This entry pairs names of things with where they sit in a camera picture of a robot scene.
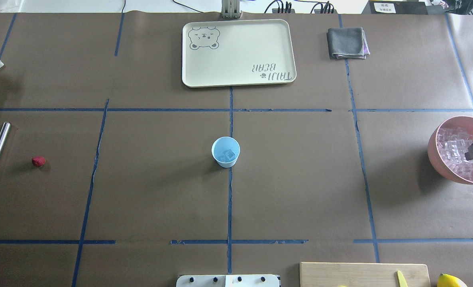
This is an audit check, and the clear ice cubes pile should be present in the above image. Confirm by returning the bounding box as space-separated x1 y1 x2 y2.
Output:
436 128 473 181

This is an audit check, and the yellow plastic knife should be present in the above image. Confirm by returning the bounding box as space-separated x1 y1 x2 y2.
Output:
396 270 409 287

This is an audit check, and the folded grey cloth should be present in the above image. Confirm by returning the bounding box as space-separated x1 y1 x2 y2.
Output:
327 27 371 59

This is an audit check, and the aluminium frame post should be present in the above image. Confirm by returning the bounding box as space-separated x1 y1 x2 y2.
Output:
221 0 241 20

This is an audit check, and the clear ice cube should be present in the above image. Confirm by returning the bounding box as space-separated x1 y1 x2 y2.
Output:
223 149 236 162

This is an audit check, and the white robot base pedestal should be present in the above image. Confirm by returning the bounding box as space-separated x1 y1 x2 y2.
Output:
176 274 281 287

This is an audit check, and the pink bowl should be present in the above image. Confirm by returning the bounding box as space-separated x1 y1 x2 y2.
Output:
427 116 473 184

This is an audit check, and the cream bear tray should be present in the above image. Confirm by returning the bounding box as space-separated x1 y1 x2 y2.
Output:
182 19 297 88

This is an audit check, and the yellow lemon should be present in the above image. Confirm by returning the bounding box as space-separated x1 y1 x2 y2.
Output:
437 273 467 287

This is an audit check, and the light blue cup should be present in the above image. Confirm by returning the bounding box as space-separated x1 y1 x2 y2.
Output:
211 136 241 168

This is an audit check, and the wooden cutting board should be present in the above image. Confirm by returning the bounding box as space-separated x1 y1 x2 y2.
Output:
299 262 431 287

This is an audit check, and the black box device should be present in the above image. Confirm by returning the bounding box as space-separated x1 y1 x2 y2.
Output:
361 0 429 15

